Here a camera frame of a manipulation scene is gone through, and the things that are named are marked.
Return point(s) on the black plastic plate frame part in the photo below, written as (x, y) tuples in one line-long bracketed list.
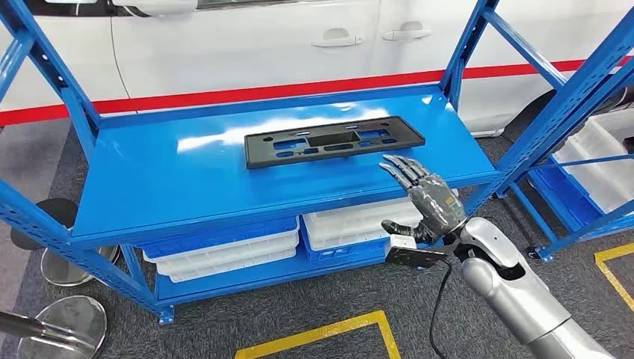
[(257, 153)]

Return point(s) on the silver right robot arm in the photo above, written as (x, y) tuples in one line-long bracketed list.
[(510, 292)]

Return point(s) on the large blue metal shelf rack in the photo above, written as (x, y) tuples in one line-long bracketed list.
[(198, 188)]

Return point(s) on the blue wheeled shelf rack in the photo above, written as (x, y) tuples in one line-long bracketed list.
[(532, 213)]

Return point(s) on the white plastic bin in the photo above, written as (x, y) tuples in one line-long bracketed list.
[(223, 262), (599, 168), (356, 223)]

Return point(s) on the white car with red stripe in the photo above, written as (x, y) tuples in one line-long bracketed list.
[(247, 49)]

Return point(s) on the yellow floor tape square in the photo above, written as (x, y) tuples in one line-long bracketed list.
[(317, 333), (614, 252)]

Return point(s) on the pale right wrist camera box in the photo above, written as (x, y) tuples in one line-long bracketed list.
[(402, 242)]

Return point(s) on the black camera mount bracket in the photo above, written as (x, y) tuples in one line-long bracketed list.
[(416, 257)]

